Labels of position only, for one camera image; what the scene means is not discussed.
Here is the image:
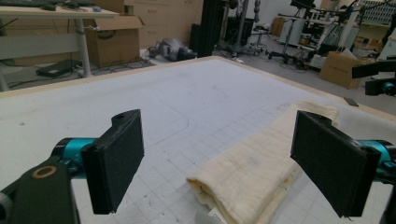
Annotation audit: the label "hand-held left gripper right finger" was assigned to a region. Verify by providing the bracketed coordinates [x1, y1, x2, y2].
[290, 110, 396, 218]

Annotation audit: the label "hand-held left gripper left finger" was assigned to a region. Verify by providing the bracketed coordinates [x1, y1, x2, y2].
[51, 108, 146, 216]

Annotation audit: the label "cream towel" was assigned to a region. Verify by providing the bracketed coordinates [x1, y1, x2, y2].
[186, 100, 340, 224]

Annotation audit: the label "small black flat object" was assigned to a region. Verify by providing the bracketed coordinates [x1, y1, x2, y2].
[343, 96, 360, 107]

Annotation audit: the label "small cardboard box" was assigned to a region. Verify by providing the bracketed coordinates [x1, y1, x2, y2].
[318, 50, 364, 90]

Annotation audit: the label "black wheeled stand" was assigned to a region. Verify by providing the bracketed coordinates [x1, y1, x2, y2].
[267, 17, 304, 65]

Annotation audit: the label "white cabinet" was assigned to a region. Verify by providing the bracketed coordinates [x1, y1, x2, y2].
[278, 18, 306, 47]

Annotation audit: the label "black flat device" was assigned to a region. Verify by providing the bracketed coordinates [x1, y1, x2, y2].
[35, 59, 84, 78]

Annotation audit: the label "large open cardboard box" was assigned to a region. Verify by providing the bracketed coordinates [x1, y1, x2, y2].
[83, 15, 145, 68]

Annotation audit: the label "grey device on floor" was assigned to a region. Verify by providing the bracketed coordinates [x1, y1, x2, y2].
[148, 37, 198, 63]

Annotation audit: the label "light wooden cabinet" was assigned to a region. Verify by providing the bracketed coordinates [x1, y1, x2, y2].
[96, 0, 204, 49]

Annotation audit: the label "black tall column stand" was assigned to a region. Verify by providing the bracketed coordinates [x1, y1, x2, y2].
[190, 0, 227, 59]

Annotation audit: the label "desk with white legs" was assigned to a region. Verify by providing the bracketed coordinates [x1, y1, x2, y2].
[0, 4, 120, 91]

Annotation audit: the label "black keyboard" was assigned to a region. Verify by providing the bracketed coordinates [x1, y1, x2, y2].
[0, 0, 48, 8]

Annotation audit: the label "black floor cables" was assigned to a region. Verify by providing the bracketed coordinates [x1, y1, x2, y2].
[90, 46, 157, 76]

